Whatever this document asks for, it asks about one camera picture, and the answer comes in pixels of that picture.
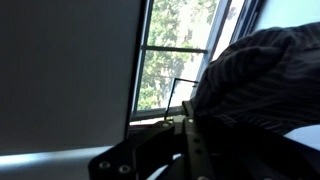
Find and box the blue striped shirt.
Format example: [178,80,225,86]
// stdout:
[191,21,320,136]

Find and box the dark framed window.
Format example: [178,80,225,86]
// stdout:
[128,0,268,122]

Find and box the open hinged window pane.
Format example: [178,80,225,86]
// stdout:
[163,77,200,120]

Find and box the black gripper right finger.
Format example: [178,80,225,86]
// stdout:
[196,113,320,180]

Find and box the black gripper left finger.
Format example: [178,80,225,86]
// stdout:
[87,100,214,180]

